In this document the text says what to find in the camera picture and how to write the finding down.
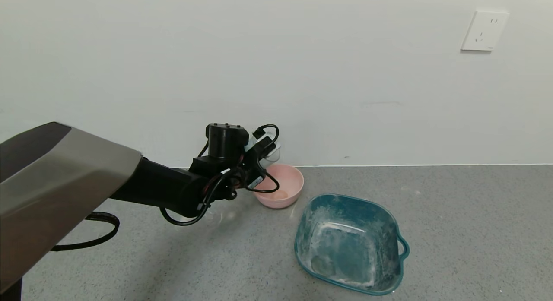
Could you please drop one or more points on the pink bowl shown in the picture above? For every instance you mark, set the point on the pink bowl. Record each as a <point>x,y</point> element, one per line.
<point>287,184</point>

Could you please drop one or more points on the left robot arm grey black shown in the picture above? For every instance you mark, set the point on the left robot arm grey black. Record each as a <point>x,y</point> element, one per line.
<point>65,175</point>

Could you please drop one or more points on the translucent ribbed plastic cup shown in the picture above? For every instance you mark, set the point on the translucent ribbed plastic cup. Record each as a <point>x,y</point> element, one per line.
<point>273,160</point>

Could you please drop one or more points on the white wall socket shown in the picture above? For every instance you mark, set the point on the white wall socket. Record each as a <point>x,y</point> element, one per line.
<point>484,31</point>

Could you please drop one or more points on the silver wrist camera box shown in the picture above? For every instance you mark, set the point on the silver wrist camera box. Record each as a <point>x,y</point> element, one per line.
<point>255,141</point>

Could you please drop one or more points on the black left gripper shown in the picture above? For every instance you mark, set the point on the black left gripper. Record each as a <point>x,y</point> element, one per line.
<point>255,182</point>

